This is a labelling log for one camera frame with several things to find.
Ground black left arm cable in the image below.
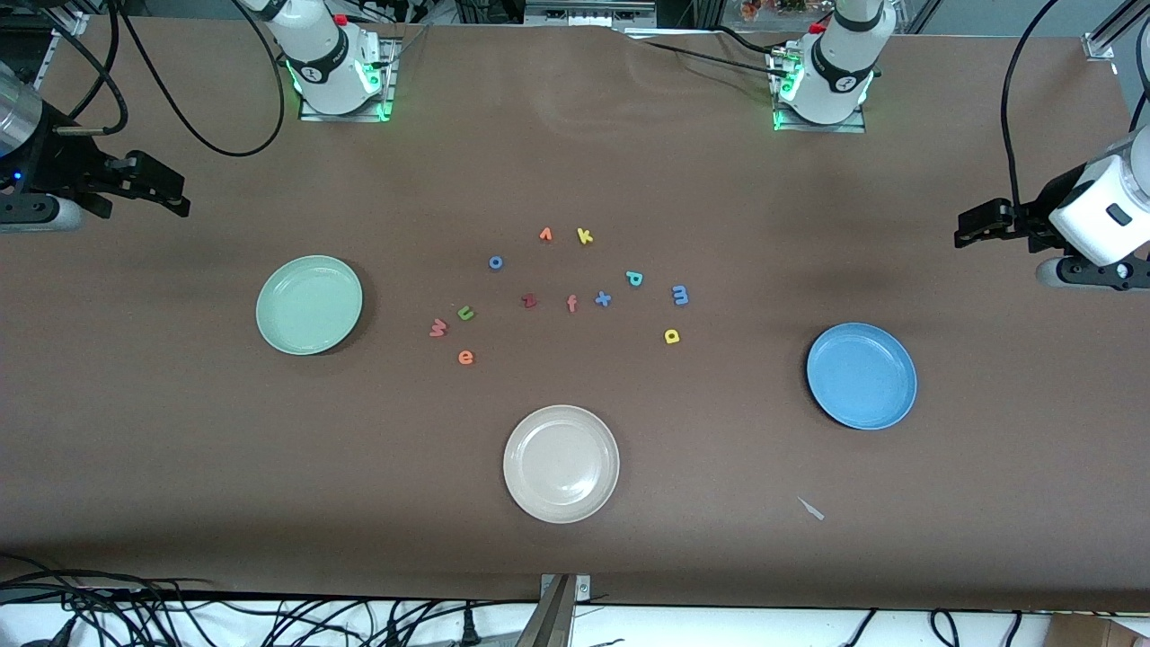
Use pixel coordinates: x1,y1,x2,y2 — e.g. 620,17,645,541
1002,0,1066,206

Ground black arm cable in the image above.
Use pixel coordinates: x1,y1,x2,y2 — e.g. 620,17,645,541
36,0,287,158
1002,0,1066,206

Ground black floor cable bundle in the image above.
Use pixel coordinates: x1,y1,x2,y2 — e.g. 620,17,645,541
0,555,540,647

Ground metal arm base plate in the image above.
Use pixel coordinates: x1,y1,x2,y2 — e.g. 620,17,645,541
299,36,397,122
773,45,868,134

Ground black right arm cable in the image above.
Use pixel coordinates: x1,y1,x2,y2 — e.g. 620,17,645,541
36,0,287,158

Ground aluminium frame extrusion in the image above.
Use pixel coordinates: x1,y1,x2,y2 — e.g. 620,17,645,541
1083,0,1150,62
49,0,91,37

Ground beige plate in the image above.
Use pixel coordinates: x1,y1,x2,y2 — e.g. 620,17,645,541
503,404,621,525

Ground silver table bracket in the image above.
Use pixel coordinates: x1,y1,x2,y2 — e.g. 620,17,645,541
539,573,592,605

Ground grey support beam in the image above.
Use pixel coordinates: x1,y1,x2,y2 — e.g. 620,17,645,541
515,575,576,647

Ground grey metal equipment box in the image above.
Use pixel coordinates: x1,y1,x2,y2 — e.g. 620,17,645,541
524,0,659,28

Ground black base power cable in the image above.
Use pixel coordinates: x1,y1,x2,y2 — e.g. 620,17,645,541
640,25,792,82

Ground cardboard box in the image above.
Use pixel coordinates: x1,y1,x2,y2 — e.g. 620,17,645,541
1045,614,1150,647

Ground blue plate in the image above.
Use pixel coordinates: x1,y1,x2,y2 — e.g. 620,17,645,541
806,323,918,431

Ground green plate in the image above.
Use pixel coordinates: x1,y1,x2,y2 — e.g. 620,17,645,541
255,255,364,357

